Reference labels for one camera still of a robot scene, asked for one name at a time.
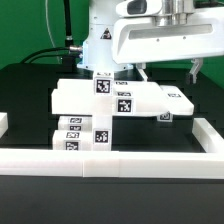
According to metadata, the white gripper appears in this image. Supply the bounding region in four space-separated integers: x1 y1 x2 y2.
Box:
112 0 224 84

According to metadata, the white marker cube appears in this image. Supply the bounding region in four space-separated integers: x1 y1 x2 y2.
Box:
93 71 114 95
157 112 173 122

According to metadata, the white chair seat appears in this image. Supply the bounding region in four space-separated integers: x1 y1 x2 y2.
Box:
92 115 112 151

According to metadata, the white chair back frame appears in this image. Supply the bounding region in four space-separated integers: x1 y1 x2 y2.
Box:
51 79 194 117

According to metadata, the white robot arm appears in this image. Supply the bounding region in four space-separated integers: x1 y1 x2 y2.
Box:
79 0 224 84

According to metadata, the white block at left edge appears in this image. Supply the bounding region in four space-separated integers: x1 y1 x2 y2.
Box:
0 112 8 135

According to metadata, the black cable bundle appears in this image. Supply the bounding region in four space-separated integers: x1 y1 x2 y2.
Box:
20 0 84 64

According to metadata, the white U-shaped fence frame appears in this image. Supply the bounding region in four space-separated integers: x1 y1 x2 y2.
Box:
0 118 224 179

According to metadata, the thin white cable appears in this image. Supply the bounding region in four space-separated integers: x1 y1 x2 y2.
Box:
45 0 63 64

